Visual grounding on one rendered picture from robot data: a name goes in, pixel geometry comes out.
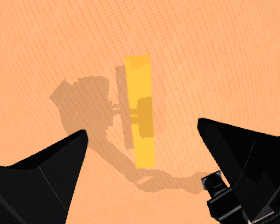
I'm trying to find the yellow bar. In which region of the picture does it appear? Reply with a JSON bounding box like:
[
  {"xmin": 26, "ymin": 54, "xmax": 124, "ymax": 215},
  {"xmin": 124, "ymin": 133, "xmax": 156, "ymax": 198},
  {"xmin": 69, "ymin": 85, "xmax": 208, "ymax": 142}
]
[{"xmin": 125, "ymin": 54, "xmax": 155, "ymax": 168}]

